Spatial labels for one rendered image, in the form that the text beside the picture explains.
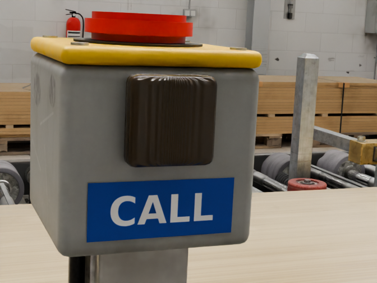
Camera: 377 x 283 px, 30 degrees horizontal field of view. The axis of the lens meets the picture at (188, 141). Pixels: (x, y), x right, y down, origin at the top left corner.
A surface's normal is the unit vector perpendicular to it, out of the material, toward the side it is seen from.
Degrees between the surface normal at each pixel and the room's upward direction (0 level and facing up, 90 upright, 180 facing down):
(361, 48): 90
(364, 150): 90
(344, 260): 0
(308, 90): 90
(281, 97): 90
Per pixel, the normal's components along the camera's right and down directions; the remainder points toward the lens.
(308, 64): 0.35, 0.18
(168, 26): 0.55, 0.17
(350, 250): 0.04, -0.98
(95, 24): -0.75, 0.08
